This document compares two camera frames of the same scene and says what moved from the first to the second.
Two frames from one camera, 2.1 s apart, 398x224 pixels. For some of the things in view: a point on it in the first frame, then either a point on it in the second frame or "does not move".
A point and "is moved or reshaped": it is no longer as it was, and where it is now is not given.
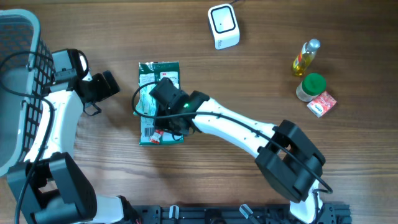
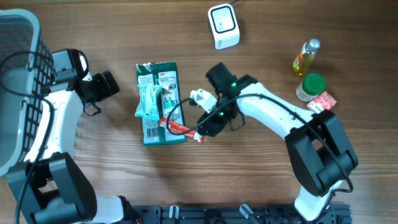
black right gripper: x=160 y=124 to x=213 y=124
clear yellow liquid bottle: x=306 y=55 does not move
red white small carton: x=321 y=103 does not move
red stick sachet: x=156 y=136 is moved or reshaped
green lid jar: x=311 y=86 does not move
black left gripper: x=106 y=91 does not move
